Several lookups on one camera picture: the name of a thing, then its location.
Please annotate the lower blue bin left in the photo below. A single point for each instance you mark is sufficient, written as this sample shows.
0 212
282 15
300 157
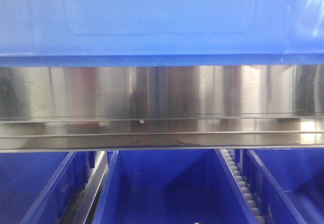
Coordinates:
40 187

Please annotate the lower white roller track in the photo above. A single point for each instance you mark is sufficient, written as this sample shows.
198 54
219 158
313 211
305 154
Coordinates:
229 157

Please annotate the steel shelf front beam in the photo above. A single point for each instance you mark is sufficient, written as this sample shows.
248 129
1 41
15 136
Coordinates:
150 108

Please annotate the lower blue bin right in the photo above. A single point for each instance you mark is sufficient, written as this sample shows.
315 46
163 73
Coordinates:
286 184

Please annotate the lower steel divider rail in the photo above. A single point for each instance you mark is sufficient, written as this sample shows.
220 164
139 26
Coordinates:
87 191

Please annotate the lower blue bin centre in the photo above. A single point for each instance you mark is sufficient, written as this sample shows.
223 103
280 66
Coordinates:
171 186

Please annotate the large blue bin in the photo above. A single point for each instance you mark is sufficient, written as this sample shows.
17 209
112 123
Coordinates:
160 32

